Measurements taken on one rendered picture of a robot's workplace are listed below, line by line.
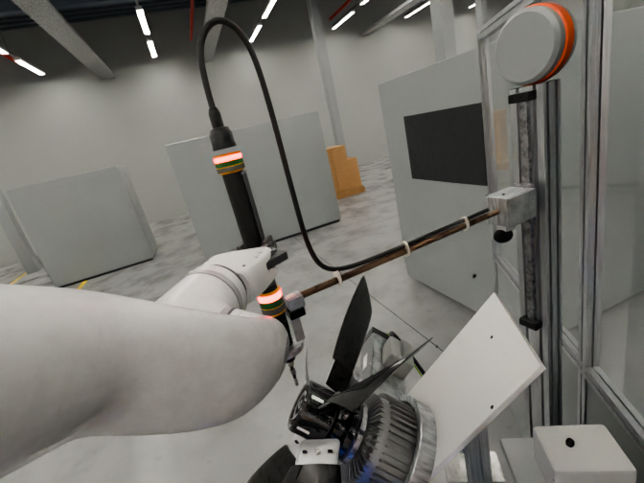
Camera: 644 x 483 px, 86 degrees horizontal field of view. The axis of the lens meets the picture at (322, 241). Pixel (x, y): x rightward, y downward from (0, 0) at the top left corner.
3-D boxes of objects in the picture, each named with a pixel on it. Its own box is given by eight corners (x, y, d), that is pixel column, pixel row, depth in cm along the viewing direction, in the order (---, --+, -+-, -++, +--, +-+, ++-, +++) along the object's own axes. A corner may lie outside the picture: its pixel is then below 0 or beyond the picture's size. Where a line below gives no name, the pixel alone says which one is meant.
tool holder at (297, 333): (305, 329, 70) (292, 286, 67) (319, 345, 64) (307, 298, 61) (263, 348, 67) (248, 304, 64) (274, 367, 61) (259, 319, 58)
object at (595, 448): (596, 443, 94) (597, 411, 91) (636, 505, 79) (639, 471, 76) (527, 445, 98) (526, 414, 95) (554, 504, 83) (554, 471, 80)
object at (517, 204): (514, 214, 91) (512, 182, 88) (540, 218, 85) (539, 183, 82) (486, 226, 87) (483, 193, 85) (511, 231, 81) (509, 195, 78)
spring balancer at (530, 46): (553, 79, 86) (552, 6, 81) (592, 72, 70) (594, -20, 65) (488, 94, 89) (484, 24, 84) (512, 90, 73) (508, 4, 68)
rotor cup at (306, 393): (333, 421, 92) (290, 398, 92) (361, 385, 87) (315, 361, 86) (326, 473, 79) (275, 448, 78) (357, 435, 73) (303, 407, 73)
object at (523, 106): (526, 319, 101) (516, 92, 81) (543, 326, 96) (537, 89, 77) (519, 323, 100) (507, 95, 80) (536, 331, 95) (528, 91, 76)
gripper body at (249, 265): (189, 325, 46) (223, 287, 56) (260, 317, 44) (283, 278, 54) (169, 274, 44) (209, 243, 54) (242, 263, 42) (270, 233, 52)
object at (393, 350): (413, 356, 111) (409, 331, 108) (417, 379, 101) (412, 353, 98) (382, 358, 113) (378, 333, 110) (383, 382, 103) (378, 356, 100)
